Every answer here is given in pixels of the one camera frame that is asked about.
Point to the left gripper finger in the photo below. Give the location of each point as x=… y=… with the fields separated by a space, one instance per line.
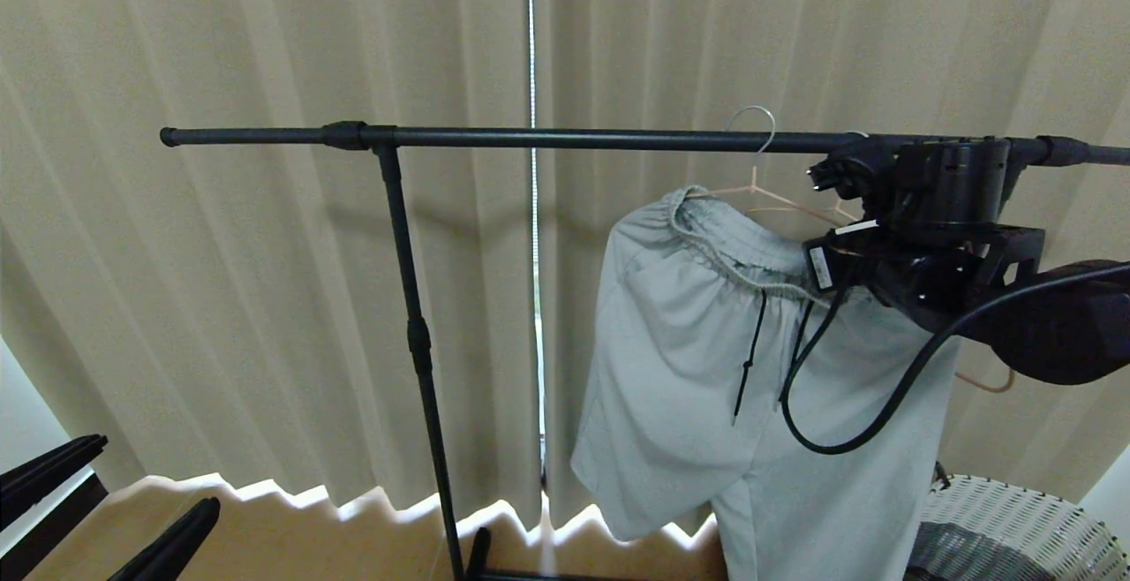
x=53 y=475
x=168 y=546

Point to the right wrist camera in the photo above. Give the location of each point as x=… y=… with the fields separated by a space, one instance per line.
x=847 y=170

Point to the black clothes rack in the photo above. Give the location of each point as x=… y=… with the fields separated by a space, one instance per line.
x=530 y=138

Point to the pale grey shorts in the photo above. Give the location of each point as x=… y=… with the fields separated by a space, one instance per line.
x=671 y=343

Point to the white laundry basket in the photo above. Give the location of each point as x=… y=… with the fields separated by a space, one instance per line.
x=1015 y=510

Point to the pink clothes hanger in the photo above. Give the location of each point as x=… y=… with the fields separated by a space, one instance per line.
x=753 y=179

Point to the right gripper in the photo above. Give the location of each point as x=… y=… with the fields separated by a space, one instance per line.
x=852 y=263

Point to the beige curtain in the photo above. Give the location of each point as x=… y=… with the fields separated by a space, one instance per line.
x=221 y=298

